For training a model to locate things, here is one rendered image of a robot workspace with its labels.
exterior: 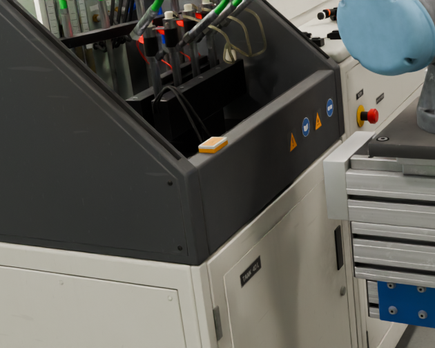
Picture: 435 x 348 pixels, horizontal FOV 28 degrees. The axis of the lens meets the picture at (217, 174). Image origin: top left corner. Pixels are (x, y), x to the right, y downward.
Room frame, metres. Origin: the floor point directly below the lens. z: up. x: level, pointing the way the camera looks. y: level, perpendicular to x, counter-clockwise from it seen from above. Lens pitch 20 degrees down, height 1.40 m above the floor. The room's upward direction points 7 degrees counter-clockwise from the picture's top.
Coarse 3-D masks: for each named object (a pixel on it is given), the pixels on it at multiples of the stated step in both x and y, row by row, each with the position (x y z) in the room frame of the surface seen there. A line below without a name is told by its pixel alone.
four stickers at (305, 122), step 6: (330, 102) 1.81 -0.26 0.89; (330, 108) 1.81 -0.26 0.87; (318, 114) 1.75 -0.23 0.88; (330, 114) 1.80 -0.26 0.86; (306, 120) 1.69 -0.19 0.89; (318, 120) 1.74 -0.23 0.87; (306, 126) 1.69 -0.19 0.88; (318, 126) 1.74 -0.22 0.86; (294, 132) 1.64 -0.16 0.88; (306, 132) 1.68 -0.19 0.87; (288, 138) 1.61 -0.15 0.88; (294, 138) 1.63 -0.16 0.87; (294, 144) 1.63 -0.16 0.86
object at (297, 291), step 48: (336, 144) 1.83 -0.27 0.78; (288, 192) 1.59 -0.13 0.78; (240, 240) 1.40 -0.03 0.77; (288, 240) 1.57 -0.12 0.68; (336, 240) 1.77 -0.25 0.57; (240, 288) 1.38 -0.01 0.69; (288, 288) 1.55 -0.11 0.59; (336, 288) 1.76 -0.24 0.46; (240, 336) 1.37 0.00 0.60; (288, 336) 1.53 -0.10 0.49; (336, 336) 1.74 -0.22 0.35
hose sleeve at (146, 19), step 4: (152, 4) 1.55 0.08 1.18; (148, 8) 1.55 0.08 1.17; (148, 12) 1.55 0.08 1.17; (152, 12) 1.54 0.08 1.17; (156, 12) 1.54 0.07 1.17; (144, 16) 1.56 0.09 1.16; (148, 16) 1.55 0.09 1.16; (152, 16) 1.55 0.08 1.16; (140, 20) 1.58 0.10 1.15; (144, 20) 1.56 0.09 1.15; (148, 20) 1.56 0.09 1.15; (152, 20) 1.56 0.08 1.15; (140, 24) 1.57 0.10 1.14; (144, 24) 1.57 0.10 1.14; (148, 24) 1.57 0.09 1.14; (136, 28) 1.59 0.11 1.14; (140, 28) 1.58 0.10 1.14; (144, 28) 1.58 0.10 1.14; (136, 32) 1.59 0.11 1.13; (140, 32) 1.59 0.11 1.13
